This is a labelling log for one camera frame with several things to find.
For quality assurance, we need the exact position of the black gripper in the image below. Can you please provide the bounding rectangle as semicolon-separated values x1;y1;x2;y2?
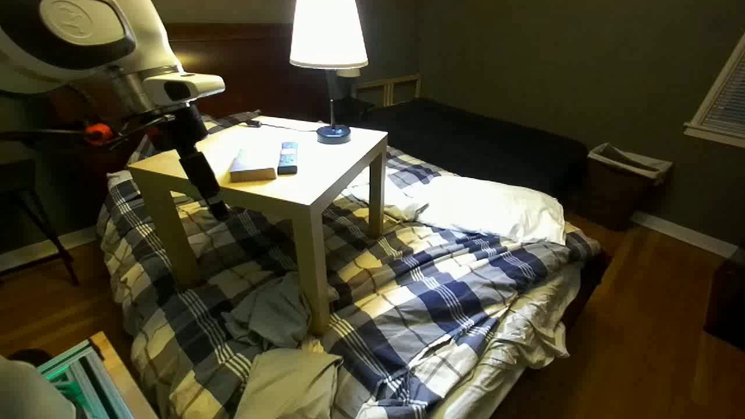
166;105;234;225

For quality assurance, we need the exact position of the table lamp with white shade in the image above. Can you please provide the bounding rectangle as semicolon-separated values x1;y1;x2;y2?
288;0;371;147

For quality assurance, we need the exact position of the grey hardcover book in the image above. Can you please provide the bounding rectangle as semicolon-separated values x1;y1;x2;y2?
229;144;279;185

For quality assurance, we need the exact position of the dark remote control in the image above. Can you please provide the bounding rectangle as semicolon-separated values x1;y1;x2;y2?
274;141;300;177

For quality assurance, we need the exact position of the light wooden side table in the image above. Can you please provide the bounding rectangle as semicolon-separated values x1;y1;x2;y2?
125;115;391;339

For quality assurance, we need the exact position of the grey crumpled cloth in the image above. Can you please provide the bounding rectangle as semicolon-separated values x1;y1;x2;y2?
219;284;314;349

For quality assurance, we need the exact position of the black tripod stand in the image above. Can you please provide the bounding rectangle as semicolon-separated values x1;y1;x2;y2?
0;158;82;286

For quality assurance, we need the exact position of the white baseboard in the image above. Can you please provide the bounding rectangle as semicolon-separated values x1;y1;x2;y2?
0;225;100;275
628;209;740;264

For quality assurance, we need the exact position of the wooden robot platform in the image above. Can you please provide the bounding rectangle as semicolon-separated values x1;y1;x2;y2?
88;332;158;419

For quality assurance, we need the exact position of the wooden bedside crate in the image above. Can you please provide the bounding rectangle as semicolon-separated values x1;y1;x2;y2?
355;73;427;111

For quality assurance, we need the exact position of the blue plaid duvet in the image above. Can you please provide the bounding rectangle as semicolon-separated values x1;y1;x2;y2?
96;150;603;419

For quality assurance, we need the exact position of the white pillow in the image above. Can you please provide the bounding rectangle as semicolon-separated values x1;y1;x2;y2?
344;150;574;248

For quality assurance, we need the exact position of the white bed sheet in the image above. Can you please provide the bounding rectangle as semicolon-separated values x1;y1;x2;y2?
429;261;588;419

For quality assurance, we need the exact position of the dark furniture piece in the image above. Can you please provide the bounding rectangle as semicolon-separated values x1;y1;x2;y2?
702;254;745;355

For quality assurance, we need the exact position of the black lamp power cable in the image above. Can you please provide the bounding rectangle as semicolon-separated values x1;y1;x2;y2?
219;111;322;135

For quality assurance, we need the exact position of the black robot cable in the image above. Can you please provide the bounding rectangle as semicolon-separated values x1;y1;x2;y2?
0;113;177;150

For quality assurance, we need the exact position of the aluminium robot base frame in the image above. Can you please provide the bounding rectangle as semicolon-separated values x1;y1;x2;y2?
36;339;136;419

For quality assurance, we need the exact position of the white window frame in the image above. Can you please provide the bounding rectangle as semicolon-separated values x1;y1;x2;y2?
683;33;745;150

